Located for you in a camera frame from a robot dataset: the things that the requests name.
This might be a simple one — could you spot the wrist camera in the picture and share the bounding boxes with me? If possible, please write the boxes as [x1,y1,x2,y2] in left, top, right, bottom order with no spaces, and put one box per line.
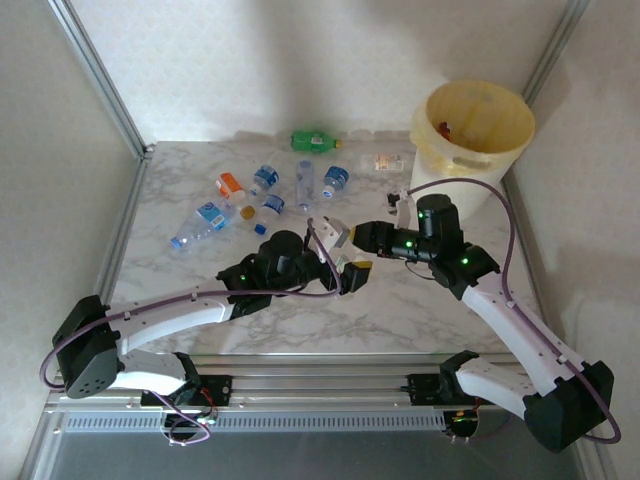
[386,188,417,230]
[305,214,352,261]

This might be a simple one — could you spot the tall clear plastic bottle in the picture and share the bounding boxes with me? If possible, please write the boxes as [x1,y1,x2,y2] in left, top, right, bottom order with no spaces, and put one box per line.
[295,159,320,210]

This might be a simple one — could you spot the clear bottle tan label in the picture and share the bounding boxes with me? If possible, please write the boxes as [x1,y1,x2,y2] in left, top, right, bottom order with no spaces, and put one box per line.
[361,152,406,173]

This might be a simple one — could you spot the large clear bottle cyan label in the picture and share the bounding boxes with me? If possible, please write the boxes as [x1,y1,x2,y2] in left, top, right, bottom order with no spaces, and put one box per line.
[168,200,237,251]

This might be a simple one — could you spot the clear bottle amber cap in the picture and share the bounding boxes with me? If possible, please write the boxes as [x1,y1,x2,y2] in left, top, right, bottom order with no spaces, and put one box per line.
[225,197,257,222]

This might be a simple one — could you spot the white bottle orange label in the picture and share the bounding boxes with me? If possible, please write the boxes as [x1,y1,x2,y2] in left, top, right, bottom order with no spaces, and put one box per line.
[214,171,247,199]

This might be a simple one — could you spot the aluminium frame post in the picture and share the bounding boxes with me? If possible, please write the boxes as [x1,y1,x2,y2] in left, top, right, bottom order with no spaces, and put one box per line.
[47,0,155,160]
[522,0,592,101]

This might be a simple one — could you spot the black controller board with LED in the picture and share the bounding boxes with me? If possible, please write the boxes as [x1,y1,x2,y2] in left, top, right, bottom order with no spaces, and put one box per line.
[442,408,482,441]
[162,410,219,433]

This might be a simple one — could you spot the green plastic bottle yellow cap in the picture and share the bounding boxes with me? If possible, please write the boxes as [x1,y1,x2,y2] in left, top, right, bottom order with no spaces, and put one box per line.
[290,128,345,154]

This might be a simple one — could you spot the yellow bin liner bag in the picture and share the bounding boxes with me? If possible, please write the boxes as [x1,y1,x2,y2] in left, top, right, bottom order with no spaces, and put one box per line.
[409,79,537,174]

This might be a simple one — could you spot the blue label bottle white cap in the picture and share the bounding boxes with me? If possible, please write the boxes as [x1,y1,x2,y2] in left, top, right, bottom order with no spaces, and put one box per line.
[248,163,280,197]
[321,165,351,200]

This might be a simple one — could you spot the grey slotted cable duct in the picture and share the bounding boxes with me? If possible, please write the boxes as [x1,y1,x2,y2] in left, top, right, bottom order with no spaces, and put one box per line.
[62,410,449,434]

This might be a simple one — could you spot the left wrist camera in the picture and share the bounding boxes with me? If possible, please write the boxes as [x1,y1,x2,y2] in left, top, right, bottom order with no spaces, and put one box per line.
[305,214,352,261]

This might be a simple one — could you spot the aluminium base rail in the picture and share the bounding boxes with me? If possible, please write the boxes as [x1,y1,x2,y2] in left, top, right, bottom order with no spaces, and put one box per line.
[49,352,531,416]

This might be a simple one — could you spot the cream plastic bin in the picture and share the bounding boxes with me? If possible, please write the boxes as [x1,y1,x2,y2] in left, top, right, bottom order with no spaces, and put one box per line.
[409,79,537,221]

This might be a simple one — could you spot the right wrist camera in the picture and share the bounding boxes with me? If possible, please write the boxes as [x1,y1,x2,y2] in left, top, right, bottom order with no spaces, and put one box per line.
[386,188,417,230]

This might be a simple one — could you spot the aluminium frame rail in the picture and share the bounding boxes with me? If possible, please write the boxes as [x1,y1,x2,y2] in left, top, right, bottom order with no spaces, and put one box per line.
[88,149,154,351]

